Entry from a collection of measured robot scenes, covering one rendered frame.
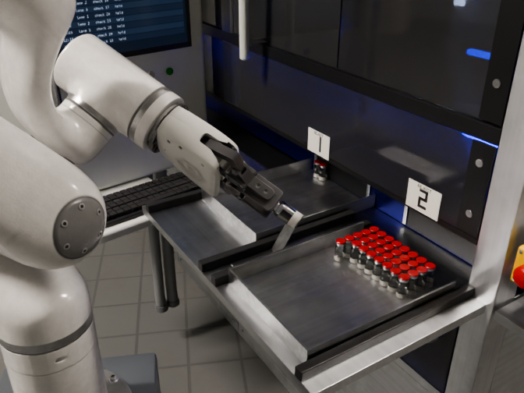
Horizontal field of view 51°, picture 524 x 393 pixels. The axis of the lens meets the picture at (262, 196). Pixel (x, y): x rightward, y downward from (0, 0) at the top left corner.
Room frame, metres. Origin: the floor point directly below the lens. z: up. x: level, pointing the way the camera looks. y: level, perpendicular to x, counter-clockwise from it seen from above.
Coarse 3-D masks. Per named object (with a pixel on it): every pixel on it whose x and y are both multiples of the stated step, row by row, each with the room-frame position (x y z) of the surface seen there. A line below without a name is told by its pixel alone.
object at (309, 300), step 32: (288, 256) 0.94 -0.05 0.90; (320, 256) 0.96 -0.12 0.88; (256, 288) 0.85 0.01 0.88; (288, 288) 0.85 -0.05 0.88; (320, 288) 0.85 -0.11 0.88; (352, 288) 0.85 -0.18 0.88; (384, 288) 0.85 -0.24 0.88; (448, 288) 0.82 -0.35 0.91; (288, 320) 0.76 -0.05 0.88; (320, 320) 0.76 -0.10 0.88; (352, 320) 0.76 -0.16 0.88; (384, 320) 0.74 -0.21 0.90; (320, 352) 0.66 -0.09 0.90
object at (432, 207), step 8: (416, 184) 0.97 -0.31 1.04; (408, 192) 0.99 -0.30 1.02; (416, 192) 0.97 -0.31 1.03; (432, 192) 0.94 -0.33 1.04; (408, 200) 0.99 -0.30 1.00; (416, 200) 0.97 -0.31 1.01; (432, 200) 0.94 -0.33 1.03; (440, 200) 0.92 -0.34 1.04; (416, 208) 0.97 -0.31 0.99; (432, 208) 0.93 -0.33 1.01; (432, 216) 0.93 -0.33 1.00
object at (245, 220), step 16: (304, 160) 1.38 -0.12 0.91; (256, 176) 1.30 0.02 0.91; (272, 176) 1.32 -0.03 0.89; (288, 176) 1.35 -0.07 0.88; (304, 176) 1.35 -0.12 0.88; (224, 192) 1.25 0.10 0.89; (288, 192) 1.25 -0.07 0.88; (304, 192) 1.25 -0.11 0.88; (320, 192) 1.25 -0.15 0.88; (336, 192) 1.25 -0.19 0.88; (224, 208) 1.12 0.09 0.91; (240, 208) 1.17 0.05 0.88; (304, 208) 1.17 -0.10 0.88; (320, 208) 1.17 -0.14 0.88; (336, 208) 1.11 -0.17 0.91; (352, 208) 1.14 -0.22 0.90; (368, 208) 1.17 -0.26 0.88; (240, 224) 1.05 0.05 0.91; (256, 224) 1.09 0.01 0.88; (272, 224) 1.09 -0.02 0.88; (304, 224) 1.07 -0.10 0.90; (256, 240) 1.00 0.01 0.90
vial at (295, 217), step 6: (276, 204) 0.61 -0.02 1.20; (282, 204) 0.61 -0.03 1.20; (288, 204) 0.61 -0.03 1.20; (276, 210) 0.60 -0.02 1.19; (282, 210) 0.60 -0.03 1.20; (288, 210) 0.60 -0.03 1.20; (294, 210) 0.60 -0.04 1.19; (276, 216) 0.60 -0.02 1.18; (282, 216) 0.60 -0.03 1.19; (288, 216) 0.60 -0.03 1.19; (294, 216) 0.60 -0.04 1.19; (300, 216) 0.60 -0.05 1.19; (288, 222) 0.60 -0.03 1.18; (294, 222) 0.59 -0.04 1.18; (294, 228) 0.60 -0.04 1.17
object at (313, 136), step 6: (312, 132) 1.27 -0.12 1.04; (318, 132) 1.25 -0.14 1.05; (312, 138) 1.27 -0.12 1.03; (318, 138) 1.24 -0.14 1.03; (324, 138) 1.22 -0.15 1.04; (312, 144) 1.26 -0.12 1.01; (318, 144) 1.24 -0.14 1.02; (324, 144) 1.22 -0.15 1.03; (312, 150) 1.26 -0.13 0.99; (318, 150) 1.24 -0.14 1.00; (324, 150) 1.22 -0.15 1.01; (324, 156) 1.22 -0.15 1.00
